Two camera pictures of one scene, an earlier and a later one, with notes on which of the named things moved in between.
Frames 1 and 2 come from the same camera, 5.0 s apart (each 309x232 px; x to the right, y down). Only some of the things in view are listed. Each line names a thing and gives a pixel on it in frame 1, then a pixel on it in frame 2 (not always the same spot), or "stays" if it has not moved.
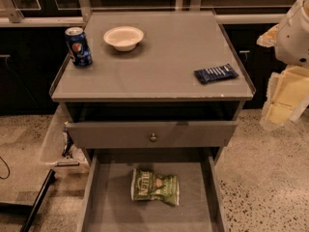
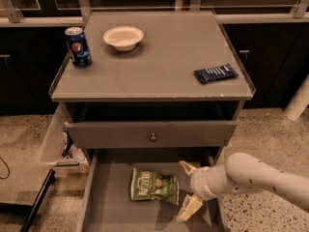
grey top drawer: [153, 134] stays
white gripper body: [294, 39] to [199, 182]
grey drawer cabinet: [157, 82] stays
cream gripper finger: [285, 96] to [191, 206]
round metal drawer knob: [154, 139] stays
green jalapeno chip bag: [148, 186] stays
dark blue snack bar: [217, 72] stays
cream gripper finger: [268, 38] to [187, 167]
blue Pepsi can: [78, 46] stays
